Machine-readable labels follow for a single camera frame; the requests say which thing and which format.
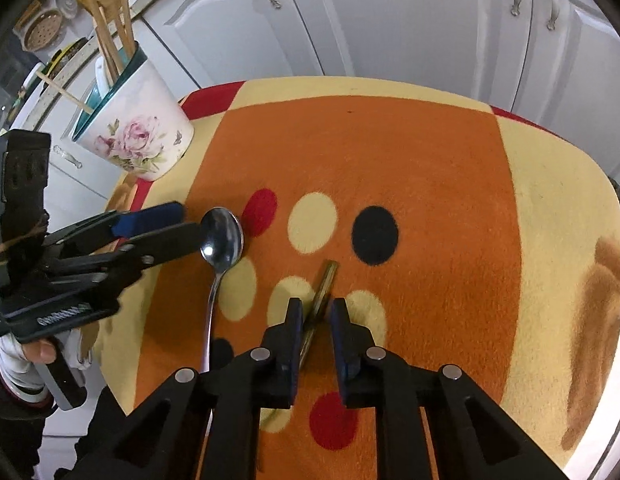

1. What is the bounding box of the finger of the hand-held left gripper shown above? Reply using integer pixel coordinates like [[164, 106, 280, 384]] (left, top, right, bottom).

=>
[[47, 201, 187, 257], [64, 221, 207, 283]]

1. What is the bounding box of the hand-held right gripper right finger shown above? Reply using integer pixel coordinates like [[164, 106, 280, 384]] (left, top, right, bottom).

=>
[[330, 297, 573, 480]]

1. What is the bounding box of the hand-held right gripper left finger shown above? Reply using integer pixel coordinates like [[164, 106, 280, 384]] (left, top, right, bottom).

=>
[[74, 297, 305, 480]]

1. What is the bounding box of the metal spoon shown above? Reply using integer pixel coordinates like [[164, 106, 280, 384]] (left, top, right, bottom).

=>
[[199, 206, 245, 375]]

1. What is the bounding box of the floral utensil holder teal rim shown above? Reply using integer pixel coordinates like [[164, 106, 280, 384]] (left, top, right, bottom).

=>
[[70, 42, 195, 182]]

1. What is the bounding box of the white plastic spoon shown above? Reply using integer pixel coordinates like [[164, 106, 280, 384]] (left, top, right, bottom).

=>
[[93, 54, 116, 102]]

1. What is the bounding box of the person's left forearm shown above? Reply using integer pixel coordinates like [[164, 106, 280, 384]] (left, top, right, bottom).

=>
[[0, 357, 58, 423]]

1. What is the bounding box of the person's left hand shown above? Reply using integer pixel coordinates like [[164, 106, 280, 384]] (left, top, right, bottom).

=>
[[0, 317, 95, 401]]

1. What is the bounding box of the white lower cabinet door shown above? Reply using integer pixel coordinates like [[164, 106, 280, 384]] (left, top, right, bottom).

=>
[[10, 105, 125, 221]]

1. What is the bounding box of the woven basket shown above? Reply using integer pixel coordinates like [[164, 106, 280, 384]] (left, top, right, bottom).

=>
[[22, 9, 65, 52]]

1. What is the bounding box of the printed orange yellow blanket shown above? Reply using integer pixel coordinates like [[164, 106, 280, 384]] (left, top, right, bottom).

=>
[[92, 76, 620, 480]]

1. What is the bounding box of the white arched cabinet door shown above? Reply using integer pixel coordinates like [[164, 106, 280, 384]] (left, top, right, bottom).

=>
[[530, 0, 620, 186], [140, 0, 325, 106], [275, 0, 536, 111]]

